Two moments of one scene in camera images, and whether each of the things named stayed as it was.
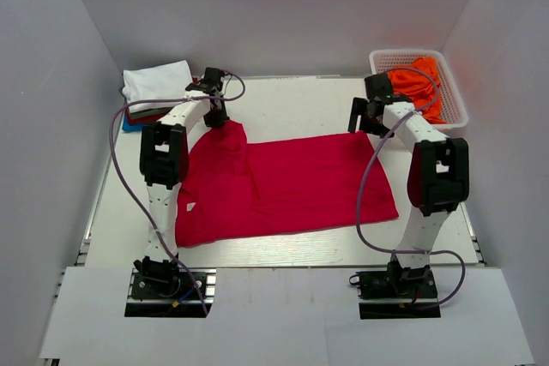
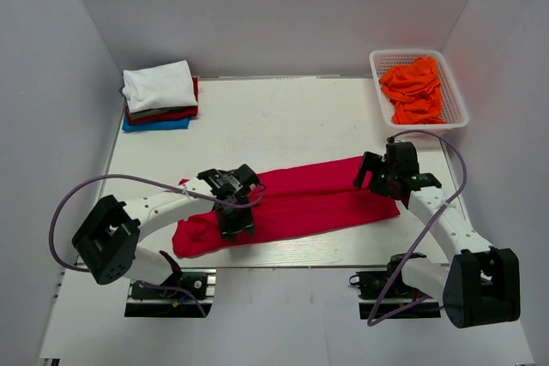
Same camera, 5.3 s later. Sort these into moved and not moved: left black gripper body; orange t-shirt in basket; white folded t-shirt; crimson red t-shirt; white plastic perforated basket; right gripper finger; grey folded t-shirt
Moved: crimson red t-shirt; right gripper finger; left black gripper body
Not moved: grey folded t-shirt; white plastic perforated basket; orange t-shirt in basket; white folded t-shirt
